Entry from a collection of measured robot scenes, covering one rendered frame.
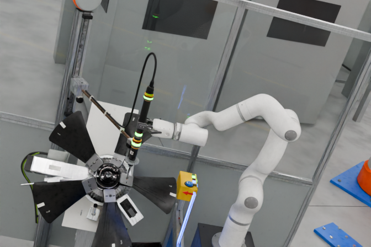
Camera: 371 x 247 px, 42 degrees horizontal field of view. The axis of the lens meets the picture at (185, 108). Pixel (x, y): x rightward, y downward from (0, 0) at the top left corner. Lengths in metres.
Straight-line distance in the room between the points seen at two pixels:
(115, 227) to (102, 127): 0.58
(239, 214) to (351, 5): 4.50
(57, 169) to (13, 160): 0.84
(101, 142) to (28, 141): 0.70
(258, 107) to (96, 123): 0.95
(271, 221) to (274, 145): 1.34
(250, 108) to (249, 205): 0.47
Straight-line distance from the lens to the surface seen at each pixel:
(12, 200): 3.54
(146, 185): 2.45
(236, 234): 2.53
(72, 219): 2.66
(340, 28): 3.02
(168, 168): 3.24
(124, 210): 2.53
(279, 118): 2.20
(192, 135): 2.28
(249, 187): 2.36
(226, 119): 2.23
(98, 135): 2.70
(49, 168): 2.56
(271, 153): 2.30
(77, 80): 2.80
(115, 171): 2.40
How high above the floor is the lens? 2.55
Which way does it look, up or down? 24 degrees down
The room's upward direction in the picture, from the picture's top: 17 degrees clockwise
